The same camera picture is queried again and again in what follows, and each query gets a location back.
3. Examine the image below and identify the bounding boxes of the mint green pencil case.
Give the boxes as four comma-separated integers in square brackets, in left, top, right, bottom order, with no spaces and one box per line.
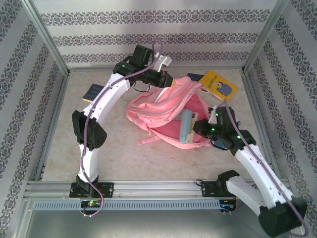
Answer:
[179,110,193,144]

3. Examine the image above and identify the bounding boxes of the pink student backpack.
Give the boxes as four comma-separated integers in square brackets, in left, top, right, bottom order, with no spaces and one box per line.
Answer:
[125,75,212,150]

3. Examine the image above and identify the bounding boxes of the yellow book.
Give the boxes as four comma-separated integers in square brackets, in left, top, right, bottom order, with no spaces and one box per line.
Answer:
[198,70,239,102]

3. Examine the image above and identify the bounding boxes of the dark blue book with barcode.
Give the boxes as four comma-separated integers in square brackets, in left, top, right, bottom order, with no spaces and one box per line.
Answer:
[81,83,102,103]

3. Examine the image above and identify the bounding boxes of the grey metal panel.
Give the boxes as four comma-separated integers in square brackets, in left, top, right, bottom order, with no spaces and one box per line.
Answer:
[23,209,302,238]

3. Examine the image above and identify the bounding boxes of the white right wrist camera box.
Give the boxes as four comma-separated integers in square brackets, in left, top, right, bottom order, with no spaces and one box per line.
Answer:
[209,106,219,124]

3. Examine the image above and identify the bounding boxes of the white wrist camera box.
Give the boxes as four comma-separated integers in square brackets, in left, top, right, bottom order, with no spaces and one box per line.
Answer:
[209,106,219,124]
[152,55,172,73]

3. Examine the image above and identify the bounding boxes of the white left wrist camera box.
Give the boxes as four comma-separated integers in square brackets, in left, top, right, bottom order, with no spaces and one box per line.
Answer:
[152,55,172,73]

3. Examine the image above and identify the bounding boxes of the aluminium side rail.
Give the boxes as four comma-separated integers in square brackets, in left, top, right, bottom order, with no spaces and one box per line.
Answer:
[241,70,282,179]
[33,74,70,181]

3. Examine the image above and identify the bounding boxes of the aluminium back rail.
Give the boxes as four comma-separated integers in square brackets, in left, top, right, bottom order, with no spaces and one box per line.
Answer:
[68,65,246,74]

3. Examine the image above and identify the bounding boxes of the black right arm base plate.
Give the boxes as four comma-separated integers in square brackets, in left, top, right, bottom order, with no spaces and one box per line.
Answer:
[200,180,247,198]

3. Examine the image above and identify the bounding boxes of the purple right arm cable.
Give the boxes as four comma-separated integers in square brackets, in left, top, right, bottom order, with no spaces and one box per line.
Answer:
[212,99,310,238]

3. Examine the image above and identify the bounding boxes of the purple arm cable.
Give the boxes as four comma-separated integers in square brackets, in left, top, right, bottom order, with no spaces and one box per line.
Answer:
[212,99,310,238]
[78,37,164,219]

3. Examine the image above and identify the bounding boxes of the aluminium mounting rail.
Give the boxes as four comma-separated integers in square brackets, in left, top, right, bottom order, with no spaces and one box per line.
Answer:
[23,179,290,199]

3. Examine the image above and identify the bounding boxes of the slotted grey cable duct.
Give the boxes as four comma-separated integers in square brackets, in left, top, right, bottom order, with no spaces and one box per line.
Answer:
[33,200,221,211]

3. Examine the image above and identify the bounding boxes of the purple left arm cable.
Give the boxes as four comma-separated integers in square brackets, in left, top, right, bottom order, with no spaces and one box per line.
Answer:
[78,37,164,219]

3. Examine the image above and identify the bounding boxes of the aluminium frame post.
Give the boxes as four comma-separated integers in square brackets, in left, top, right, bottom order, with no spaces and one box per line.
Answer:
[242,0,290,75]
[21,0,71,76]

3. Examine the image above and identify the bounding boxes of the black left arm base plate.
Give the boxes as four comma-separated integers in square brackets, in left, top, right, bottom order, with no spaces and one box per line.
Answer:
[69,182,114,199]

